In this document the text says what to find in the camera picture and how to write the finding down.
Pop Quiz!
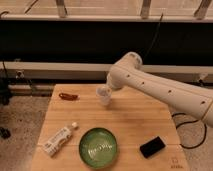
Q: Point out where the black smartphone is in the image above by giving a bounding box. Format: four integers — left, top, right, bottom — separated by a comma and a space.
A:
140, 137, 165, 158

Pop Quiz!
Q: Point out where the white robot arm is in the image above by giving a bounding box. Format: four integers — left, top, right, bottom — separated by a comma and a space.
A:
106, 52, 213, 127

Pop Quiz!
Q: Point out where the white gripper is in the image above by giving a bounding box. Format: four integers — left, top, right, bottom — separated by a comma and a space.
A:
106, 74, 123, 91

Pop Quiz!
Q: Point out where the green bowl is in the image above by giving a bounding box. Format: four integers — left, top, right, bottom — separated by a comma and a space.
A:
79, 127, 118, 169

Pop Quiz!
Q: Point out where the red chili pepper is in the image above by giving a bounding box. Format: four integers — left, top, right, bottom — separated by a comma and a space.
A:
59, 93, 78, 101

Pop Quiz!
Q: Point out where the white plastic bottle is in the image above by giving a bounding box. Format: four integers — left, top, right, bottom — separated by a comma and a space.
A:
43, 122, 78, 157

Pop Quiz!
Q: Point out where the black hanging cable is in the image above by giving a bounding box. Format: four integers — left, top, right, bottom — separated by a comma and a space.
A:
141, 12, 165, 61

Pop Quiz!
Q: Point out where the black cable on floor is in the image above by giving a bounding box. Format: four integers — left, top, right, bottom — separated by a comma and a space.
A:
171, 112, 208, 150

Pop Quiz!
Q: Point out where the translucent white cup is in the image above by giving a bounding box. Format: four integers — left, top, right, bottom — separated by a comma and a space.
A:
96, 86, 112, 106

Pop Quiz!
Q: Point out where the black object on floor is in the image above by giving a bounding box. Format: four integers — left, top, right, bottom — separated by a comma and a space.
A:
0, 127, 11, 139

